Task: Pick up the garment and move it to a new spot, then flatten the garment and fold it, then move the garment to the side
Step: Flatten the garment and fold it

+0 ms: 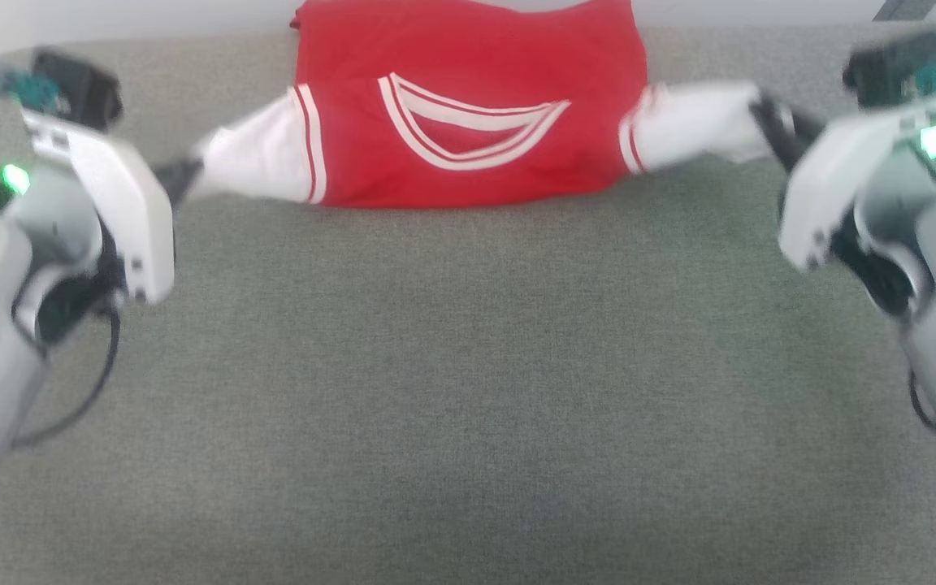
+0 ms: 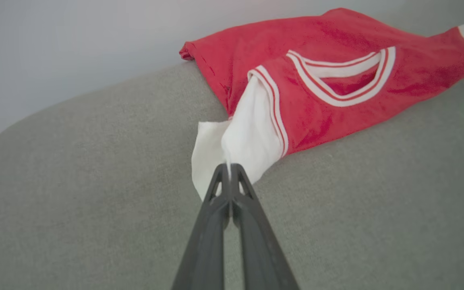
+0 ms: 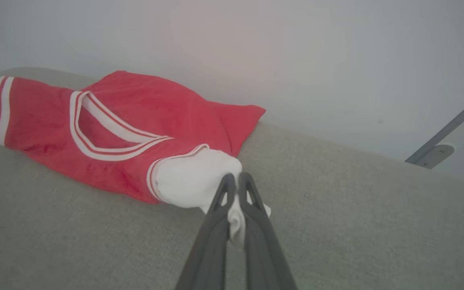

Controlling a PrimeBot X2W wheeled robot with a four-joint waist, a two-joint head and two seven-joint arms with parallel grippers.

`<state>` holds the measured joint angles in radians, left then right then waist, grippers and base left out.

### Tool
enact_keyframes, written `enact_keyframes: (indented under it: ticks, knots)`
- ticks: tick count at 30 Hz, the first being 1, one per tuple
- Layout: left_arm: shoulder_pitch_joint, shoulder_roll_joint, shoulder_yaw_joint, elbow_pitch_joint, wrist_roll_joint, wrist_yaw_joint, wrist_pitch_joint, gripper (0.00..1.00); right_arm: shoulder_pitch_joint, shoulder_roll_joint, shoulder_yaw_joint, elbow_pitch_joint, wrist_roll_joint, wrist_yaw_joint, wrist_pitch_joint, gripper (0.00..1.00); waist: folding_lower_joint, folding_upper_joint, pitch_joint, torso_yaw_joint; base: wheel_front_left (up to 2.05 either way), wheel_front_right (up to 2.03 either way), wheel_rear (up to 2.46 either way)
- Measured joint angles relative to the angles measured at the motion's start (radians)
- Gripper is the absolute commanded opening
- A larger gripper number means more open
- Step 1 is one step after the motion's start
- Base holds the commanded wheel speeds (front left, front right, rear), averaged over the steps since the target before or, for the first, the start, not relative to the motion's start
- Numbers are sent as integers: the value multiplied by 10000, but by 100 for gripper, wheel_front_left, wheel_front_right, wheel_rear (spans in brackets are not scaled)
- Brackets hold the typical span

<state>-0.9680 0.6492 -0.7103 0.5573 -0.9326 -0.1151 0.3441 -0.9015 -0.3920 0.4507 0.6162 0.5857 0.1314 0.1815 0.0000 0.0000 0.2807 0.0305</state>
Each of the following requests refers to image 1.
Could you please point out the red and white jersey shirt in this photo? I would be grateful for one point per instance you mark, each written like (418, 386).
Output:
(476, 154)

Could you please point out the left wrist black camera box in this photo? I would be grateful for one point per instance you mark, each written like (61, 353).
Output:
(82, 85)

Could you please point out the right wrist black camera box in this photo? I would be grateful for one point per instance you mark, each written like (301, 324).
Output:
(890, 69)

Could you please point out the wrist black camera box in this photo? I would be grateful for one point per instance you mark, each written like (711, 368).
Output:
(82, 85)
(890, 69)

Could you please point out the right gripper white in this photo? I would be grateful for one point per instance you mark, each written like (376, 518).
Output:
(842, 179)

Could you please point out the grey fabric sofa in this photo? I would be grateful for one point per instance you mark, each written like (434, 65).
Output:
(468, 366)

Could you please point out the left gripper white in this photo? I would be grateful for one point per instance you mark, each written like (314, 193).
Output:
(127, 219)

